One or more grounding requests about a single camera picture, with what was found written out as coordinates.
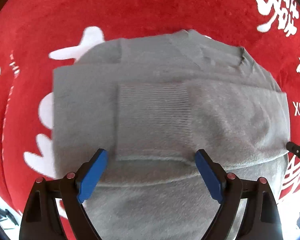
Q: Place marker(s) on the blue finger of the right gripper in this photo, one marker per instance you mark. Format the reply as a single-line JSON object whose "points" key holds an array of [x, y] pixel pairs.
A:
{"points": [[293, 148]]}

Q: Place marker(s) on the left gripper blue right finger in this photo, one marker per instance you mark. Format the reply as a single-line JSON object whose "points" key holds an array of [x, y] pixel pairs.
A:
{"points": [[226, 189]]}

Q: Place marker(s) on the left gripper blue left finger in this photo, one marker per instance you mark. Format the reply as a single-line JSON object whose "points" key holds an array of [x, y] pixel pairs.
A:
{"points": [[76, 187]]}

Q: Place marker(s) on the grey knit sweater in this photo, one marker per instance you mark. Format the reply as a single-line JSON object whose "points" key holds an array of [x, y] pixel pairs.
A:
{"points": [[151, 103]]}

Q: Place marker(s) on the red blanket with white characters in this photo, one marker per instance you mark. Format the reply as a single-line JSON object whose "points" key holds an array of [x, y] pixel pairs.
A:
{"points": [[39, 36]]}

